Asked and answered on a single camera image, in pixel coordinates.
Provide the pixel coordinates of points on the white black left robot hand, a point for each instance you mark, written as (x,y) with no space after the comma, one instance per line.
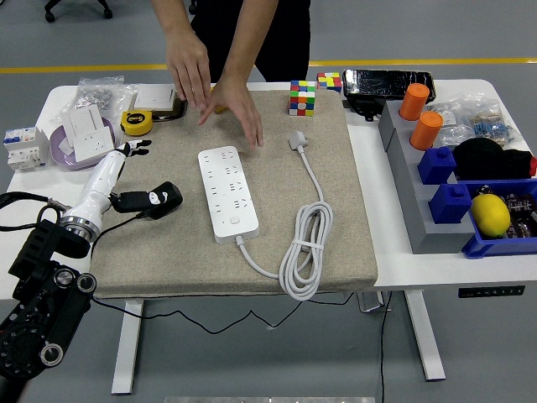
(100,180)

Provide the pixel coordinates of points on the person's right hand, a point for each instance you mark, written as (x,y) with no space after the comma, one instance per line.
(189,67)

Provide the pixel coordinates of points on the person's left hand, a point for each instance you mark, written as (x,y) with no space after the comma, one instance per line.
(235,98)

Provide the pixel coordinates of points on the black plug adapter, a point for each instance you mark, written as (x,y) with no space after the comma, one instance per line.
(172,206)

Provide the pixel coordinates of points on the white power strip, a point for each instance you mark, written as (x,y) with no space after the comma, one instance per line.
(228,197)

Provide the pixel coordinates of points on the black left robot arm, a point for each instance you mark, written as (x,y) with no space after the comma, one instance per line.
(46,294)

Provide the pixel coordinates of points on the person's left forearm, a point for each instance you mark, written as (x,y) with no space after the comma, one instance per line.
(251,33)

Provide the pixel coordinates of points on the purple plate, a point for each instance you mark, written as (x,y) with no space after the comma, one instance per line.
(60,157)

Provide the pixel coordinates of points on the large Rubik's cube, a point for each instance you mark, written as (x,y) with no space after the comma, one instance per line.
(302,98)

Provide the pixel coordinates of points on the person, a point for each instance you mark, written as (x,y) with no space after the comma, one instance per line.
(285,38)

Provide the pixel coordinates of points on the white circuit breaker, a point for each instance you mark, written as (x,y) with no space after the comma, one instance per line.
(23,147)

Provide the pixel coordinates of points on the clear bag of screws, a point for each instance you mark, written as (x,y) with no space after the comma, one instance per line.
(100,94)

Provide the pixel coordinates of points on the small Rubik's cube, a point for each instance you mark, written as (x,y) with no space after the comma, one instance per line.
(329,82)

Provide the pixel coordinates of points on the grey-brown mat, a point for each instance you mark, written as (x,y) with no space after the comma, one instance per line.
(272,189)

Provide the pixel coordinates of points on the black office chair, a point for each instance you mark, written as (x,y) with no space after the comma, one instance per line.
(77,5)

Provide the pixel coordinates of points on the black device stand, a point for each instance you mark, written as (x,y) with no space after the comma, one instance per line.
(365,107)

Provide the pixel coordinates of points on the black glossy flat device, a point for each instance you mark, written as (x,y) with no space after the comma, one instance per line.
(388,84)

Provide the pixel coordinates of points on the white table leg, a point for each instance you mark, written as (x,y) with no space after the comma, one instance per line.
(126,348)
(423,336)

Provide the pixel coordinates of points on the orange cylinder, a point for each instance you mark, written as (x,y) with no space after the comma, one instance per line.
(413,101)
(425,130)

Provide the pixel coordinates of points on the blue block with stud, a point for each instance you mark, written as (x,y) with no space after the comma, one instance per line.
(451,203)
(436,165)

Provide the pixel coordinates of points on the clear bag of white parts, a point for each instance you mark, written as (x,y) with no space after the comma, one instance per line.
(446,119)

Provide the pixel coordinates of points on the grey stepped block base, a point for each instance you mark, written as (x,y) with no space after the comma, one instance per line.
(419,210)

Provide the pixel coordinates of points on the grey metal box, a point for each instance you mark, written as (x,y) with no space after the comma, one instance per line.
(371,303)

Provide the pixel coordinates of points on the clear bag of resistors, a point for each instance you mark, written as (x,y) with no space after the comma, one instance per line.
(493,124)

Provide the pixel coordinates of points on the black cloth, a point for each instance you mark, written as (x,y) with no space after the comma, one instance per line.
(486,161)

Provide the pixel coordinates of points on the yellow lemon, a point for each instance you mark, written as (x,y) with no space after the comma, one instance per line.
(490,216)

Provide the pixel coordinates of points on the blue plastic bin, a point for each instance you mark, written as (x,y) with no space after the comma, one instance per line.
(495,247)

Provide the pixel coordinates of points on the dark cylindrical components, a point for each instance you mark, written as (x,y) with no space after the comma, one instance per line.
(520,205)

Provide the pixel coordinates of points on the red object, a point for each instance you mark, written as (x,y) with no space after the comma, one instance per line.
(533,166)

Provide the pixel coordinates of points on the black table control panel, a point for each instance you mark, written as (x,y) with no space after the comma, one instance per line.
(491,291)

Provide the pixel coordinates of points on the white wall socket panel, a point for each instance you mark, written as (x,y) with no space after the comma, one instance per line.
(94,144)

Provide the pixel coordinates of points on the white wall switch plate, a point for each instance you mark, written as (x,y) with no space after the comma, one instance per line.
(153,98)

